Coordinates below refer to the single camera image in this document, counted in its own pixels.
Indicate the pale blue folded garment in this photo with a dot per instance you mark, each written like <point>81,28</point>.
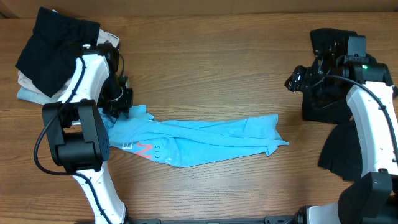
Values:
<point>31,96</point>

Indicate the black garment on right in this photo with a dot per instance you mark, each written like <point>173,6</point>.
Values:
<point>365,135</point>

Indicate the light blue printed t-shirt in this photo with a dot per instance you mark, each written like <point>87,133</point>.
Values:
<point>192,143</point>

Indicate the beige folded garment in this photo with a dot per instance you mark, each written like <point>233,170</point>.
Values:
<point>24,81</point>

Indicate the black folded garment on stack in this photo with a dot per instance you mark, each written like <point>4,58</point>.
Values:
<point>49,56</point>

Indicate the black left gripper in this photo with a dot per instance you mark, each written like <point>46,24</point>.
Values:
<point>121,101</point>

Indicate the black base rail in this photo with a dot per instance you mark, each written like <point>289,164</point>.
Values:
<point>214,221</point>

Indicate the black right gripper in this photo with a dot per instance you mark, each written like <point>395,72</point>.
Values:
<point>300,81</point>

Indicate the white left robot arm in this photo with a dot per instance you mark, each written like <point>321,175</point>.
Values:
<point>77,137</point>

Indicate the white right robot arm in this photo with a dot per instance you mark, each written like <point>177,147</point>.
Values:
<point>371,199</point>

